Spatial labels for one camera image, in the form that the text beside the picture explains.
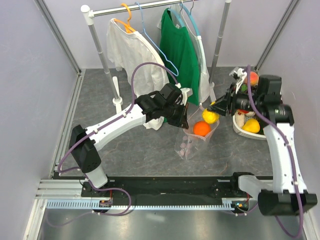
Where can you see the yellow squash toy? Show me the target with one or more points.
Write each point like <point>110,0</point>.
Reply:
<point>210,117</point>

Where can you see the peach toy fruit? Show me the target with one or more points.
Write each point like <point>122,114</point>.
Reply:
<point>254,78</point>

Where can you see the left aluminium frame post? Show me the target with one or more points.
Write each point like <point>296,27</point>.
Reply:
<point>42,6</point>

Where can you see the slotted cable duct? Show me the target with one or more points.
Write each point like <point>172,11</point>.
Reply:
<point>90,204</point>

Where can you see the aluminium frame post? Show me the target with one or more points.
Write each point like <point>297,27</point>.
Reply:
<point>42,6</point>
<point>290,9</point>

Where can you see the teal padded hanger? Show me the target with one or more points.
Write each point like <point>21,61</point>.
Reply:
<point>182,17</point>

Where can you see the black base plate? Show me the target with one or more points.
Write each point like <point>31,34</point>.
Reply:
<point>167,190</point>

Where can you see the white fruit basket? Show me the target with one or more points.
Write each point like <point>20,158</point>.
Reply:
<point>241,117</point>

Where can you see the light blue wire hanger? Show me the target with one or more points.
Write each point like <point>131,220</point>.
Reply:
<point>155,45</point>

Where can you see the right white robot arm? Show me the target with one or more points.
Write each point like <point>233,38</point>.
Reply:
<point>288,194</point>

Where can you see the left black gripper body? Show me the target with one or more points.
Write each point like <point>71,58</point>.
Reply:
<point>176,114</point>

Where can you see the yellow pear toy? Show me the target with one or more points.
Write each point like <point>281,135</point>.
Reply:
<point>251,126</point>

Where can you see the white tank top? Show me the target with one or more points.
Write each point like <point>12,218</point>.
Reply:
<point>203,87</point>

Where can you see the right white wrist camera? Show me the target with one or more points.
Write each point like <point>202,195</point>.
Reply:
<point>238,73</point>

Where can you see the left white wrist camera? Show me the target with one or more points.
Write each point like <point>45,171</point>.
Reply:
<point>186,92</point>

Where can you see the clear pink-dotted zip bag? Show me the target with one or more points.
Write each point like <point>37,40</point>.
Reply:
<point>188,144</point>

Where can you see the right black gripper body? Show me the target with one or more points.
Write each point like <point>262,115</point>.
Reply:
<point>238,101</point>

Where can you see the white t-shirt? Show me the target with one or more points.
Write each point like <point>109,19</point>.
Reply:
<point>127,51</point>

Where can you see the orange hanger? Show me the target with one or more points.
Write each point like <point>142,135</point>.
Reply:
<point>126,24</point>

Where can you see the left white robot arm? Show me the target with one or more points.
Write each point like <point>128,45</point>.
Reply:
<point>170,102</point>

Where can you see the orange toy fruit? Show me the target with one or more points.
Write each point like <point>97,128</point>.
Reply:
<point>201,128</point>

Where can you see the silver clothes rack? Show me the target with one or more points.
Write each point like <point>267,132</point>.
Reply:
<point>90,14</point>

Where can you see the right aluminium frame post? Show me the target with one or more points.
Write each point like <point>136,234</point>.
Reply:
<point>290,9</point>

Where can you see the green t-shirt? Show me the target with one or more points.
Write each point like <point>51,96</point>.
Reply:
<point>179,56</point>

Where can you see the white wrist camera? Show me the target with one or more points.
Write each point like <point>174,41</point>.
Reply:
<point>186,92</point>
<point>238,73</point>

